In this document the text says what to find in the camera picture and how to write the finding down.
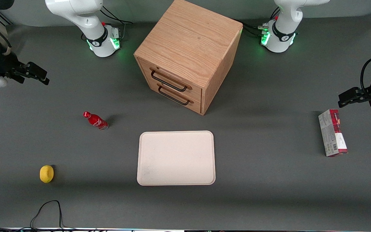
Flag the black right base cables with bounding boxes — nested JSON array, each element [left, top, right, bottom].
[[100, 6, 133, 41]]

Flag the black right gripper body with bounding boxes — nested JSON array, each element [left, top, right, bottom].
[[0, 53, 29, 85]]

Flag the red soda bottle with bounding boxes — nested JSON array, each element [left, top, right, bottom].
[[83, 111, 109, 131]]

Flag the yellow lemon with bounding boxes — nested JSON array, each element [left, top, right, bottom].
[[40, 165, 54, 183]]

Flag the wooden drawer with handle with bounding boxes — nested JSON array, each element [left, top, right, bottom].
[[139, 58, 202, 101], [148, 81, 202, 114]]

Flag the black left base cables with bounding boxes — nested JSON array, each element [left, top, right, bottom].
[[241, 6, 281, 36]]

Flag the grey and red carton box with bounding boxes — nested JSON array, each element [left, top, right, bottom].
[[318, 109, 348, 157]]

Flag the cream rectangular tray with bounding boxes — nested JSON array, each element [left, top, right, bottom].
[[137, 130, 216, 186]]

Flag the black cable loop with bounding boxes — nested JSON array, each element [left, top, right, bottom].
[[30, 200, 65, 230]]

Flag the black base cables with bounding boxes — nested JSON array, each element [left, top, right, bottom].
[[100, 6, 133, 41], [241, 6, 281, 36]]

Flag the black metal drawer handle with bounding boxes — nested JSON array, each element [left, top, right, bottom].
[[150, 69, 189, 92], [157, 84, 191, 106]]

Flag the wooden drawer cabinet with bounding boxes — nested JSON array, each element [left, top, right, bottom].
[[134, 0, 243, 115]]

